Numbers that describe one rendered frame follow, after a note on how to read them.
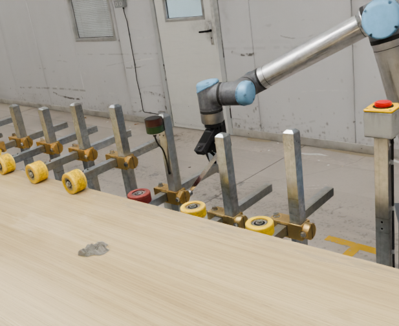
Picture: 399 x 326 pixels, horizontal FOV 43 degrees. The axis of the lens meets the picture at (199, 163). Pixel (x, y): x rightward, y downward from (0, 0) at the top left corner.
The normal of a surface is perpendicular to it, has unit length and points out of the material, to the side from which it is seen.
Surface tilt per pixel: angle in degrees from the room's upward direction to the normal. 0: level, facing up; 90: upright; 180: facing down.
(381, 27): 82
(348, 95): 90
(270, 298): 0
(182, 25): 90
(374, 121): 90
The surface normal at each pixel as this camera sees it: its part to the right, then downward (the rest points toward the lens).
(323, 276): -0.14, -0.93
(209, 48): -0.68, 0.34
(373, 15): -0.48, 0.24
